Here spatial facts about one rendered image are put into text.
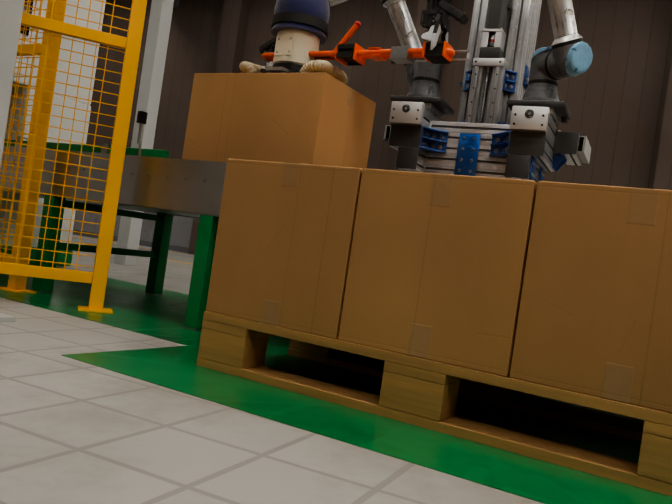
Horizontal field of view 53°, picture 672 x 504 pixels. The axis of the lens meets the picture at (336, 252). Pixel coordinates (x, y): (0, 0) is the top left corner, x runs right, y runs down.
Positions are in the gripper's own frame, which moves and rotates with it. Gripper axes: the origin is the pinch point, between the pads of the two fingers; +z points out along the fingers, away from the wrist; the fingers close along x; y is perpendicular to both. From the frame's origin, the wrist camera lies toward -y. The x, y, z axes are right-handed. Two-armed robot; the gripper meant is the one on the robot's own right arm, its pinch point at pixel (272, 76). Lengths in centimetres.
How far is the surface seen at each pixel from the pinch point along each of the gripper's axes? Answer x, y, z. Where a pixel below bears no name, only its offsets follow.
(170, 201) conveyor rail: -61, 10, 64
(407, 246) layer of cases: -105, 125, 70
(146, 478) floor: -171, 121, 108
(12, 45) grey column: -122, -1, 28
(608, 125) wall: 564, 47, -114
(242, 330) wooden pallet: -106, 84, 96
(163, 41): 137, -218, -69
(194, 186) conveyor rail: -61, 20, 58
